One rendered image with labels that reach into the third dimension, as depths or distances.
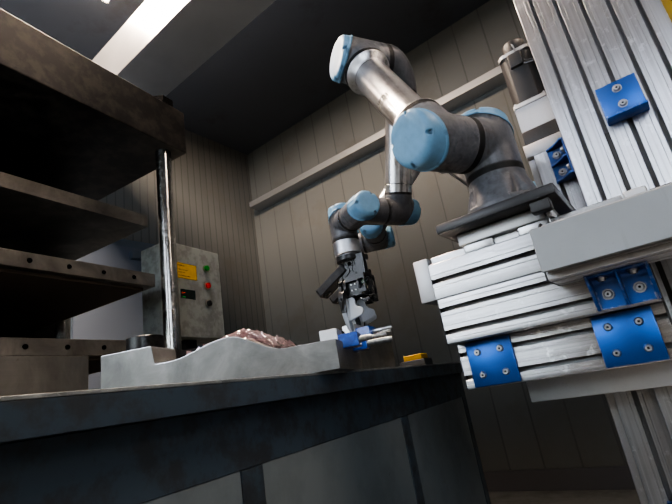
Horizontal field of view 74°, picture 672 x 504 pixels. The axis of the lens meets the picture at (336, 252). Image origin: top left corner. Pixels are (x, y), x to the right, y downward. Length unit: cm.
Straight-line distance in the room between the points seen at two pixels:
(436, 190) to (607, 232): 297
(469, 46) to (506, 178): 315
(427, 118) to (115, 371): 80
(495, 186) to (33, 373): 81
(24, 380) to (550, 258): 75
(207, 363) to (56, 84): 113
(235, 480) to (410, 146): 65
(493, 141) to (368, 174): 311
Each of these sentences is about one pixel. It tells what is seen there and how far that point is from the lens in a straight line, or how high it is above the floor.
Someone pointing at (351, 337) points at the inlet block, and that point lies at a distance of 91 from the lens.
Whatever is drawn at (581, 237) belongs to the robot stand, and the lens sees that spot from 74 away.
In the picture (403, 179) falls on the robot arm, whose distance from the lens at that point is 124.
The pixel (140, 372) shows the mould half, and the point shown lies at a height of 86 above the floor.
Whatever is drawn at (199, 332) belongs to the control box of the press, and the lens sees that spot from 197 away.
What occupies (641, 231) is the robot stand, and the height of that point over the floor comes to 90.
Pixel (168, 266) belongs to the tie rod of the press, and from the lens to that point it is 177.
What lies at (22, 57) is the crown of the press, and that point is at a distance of 175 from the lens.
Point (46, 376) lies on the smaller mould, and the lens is 75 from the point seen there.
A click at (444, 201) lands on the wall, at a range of 360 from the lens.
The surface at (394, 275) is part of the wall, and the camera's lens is 369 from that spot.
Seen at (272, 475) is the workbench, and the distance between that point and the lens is 81.
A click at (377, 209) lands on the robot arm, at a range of 117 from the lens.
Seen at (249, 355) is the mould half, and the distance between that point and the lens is 90.
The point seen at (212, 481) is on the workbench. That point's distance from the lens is 71.
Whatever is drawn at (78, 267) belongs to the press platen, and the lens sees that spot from 164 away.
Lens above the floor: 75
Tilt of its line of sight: 18 degrees up
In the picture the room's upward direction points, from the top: 10 degrees counter-clockwise
